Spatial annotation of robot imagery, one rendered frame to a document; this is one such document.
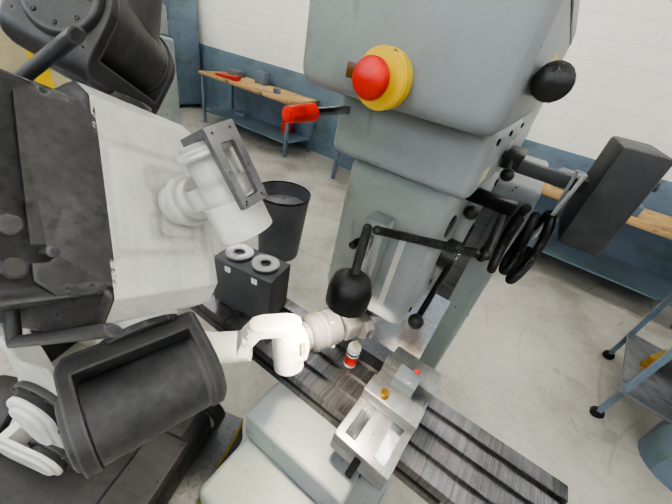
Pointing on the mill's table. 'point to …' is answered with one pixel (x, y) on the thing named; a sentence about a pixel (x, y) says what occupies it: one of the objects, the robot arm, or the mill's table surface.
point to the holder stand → (251, 280)
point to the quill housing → (422, 208)
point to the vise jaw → (398, 411)
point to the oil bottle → (352, 354)
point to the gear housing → (421, 148)
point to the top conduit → (553, 81)
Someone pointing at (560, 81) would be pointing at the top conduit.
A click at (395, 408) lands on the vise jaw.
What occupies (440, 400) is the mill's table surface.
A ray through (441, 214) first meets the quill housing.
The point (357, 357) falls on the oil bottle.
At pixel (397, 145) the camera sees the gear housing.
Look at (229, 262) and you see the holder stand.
